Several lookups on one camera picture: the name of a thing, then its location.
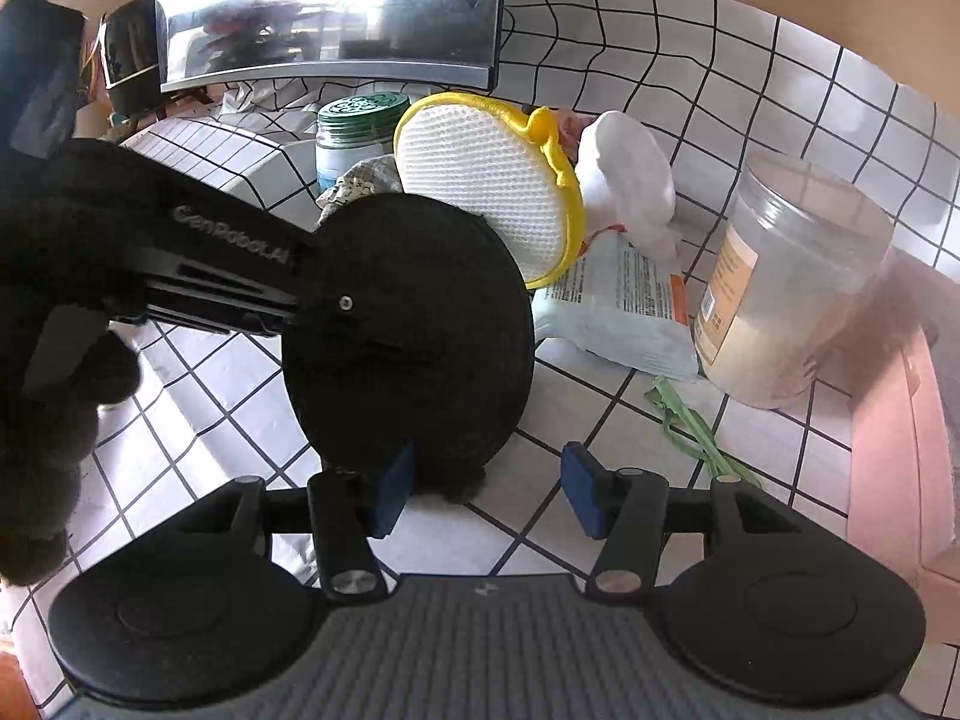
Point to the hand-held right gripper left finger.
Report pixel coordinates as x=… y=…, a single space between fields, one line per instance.
x=393 y=491

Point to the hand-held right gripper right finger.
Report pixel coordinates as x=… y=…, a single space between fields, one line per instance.
x=579 y=491

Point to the grey patterned cloth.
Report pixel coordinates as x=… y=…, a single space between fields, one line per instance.
x=364 y=184

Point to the yellow rimmed white mesh sponge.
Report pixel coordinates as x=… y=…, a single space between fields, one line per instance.
x=480 y=172

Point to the pale blue wet wipes pack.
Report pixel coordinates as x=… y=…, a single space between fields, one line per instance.
x=622 y=300

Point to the pink cardboard box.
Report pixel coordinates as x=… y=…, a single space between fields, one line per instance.
x=900 y=480

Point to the person's left hand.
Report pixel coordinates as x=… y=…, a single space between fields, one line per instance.
x=45 y=480

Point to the white black grid tablecloth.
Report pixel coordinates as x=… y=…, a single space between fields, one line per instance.
x=225 y=405

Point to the green lid glass jar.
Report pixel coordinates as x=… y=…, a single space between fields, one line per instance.
x=352 y=139

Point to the clear plastic powder jar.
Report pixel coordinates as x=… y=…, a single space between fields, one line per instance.
x=787 y=277

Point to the curved computer monitor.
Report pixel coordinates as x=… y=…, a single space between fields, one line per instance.
x=330 y=7

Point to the black round speaker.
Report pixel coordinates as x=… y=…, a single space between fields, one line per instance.
x=129 y=52

